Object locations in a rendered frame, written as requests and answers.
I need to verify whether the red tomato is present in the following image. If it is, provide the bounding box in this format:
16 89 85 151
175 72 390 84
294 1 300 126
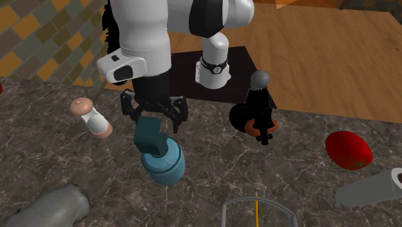
324 130 374 172

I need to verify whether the black figure on orange base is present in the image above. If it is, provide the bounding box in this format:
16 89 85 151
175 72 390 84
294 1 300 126
228 69 280 146

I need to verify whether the grey wire holder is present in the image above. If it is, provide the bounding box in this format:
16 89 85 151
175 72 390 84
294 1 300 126
220 196 299 227

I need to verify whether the grey animal figure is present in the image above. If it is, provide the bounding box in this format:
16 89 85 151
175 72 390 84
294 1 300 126
4 183 93 227

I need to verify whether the black robot stand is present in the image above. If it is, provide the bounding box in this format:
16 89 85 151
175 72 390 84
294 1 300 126
169 46 278 110

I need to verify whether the pink and white shaker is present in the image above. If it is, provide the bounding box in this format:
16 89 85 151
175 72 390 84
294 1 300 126
69 97 113 140

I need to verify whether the yellow pencil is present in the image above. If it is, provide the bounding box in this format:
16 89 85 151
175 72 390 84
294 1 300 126
254 190 260 227

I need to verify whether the grey tube with white end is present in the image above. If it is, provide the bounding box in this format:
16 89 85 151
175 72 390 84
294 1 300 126
334 167 402 208

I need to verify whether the blue bottle with teal cap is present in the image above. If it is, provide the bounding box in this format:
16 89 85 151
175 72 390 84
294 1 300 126
133 115 186 186

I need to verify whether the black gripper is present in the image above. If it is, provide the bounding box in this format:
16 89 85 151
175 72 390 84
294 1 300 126
120 70 189 134

